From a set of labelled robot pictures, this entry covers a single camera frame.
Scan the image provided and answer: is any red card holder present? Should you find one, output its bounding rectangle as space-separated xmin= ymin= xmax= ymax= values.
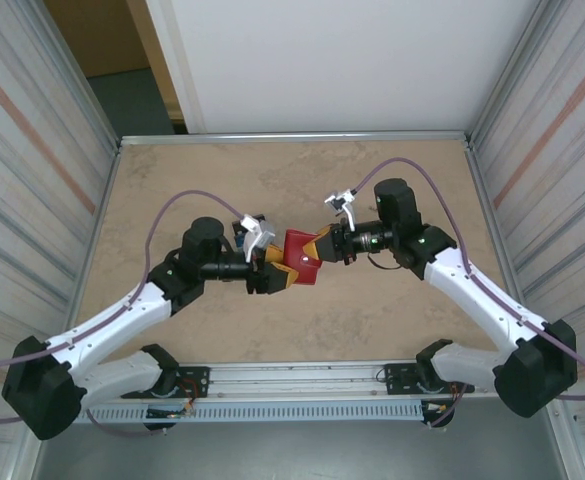
xmin=282 ymin=228 xmax=323 ymax=287

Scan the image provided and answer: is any grey metal sheet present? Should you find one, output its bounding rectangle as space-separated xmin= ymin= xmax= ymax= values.
xmin=31 ymin=399 xmax=581 ymax=480

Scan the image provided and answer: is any translucent striped side panel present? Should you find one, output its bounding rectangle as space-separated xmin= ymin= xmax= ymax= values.
xmin=0 ymin=0 xmax=121 ymax=480
xmin=466 ymin=0 xmax=585 ymax=480

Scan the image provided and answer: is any brown wooden door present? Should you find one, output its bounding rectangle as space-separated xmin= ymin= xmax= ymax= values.
xmin=44 ymin=0 xmax=153 ymax=80

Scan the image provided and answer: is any aluminium mounting rail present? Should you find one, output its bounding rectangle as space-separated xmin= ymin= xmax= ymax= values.
xmin=121 ymin=360 xmax=498 ymax=401

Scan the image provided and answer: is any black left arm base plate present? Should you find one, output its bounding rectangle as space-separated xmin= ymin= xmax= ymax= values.
xmin=174 ymin=366 xmax=211 ymax=399

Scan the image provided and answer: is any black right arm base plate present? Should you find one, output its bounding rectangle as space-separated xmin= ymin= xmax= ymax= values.
xmin=382 ymin=363 xmax=476 ymax=399

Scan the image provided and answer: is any white slotted cable duct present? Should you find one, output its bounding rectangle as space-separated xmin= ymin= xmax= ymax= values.
xmin=85 ymin=399 xmax=426 ymax=424

